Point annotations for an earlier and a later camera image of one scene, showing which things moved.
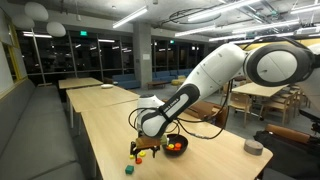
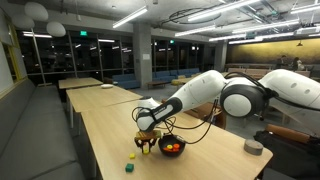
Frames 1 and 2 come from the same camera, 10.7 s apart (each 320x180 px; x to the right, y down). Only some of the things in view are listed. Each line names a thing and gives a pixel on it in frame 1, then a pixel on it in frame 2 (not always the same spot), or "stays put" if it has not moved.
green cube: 129,169 stays put
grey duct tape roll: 253,147 stays put
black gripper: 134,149 -> 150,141
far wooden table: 78,82 stays put
